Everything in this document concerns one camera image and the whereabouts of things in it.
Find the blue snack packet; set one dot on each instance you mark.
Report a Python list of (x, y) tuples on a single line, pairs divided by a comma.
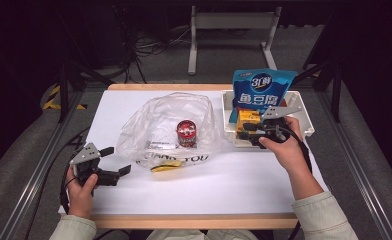
[(260, 88)]

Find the person's lap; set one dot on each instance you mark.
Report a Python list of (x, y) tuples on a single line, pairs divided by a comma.
[(200, 235)]

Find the person's left hand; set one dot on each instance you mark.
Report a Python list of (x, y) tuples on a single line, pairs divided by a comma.
[(80, 200)]

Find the red lidded can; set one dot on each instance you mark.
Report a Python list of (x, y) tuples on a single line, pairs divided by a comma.
[(186, 131)]

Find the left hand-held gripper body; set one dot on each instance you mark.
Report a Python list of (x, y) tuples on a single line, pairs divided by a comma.
[(86, 155)]

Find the clear plastic bag smiley print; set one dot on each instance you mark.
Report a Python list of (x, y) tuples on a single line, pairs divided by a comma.
[(150, 120)]

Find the wooden table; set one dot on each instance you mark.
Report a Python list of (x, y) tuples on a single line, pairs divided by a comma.
[(184, 221)]

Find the white metal stand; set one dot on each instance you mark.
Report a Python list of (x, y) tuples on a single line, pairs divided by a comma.
[(234, 20)]

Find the white table mat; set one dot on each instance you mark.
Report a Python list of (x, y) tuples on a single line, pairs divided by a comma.
[(200, 193)]

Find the black metal stand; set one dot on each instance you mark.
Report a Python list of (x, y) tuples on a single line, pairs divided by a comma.
[(63, 93), (335, 96)]

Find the yellow black hazard tape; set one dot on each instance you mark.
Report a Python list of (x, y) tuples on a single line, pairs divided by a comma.
[(50, 103)]

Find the white plastic tray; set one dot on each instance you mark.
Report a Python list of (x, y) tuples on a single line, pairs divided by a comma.
[(304, 120)]

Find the person's right hand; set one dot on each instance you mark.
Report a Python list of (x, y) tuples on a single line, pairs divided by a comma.
[(290, 153)]

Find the aluminium floor rail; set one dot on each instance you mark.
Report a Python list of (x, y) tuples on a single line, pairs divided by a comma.
[(360, 180), (34, 180)]

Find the yellow juice carton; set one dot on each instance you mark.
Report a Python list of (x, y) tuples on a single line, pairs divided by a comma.
[(247, 117)]

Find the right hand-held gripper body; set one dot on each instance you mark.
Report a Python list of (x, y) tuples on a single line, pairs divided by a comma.
[(277, 111)]

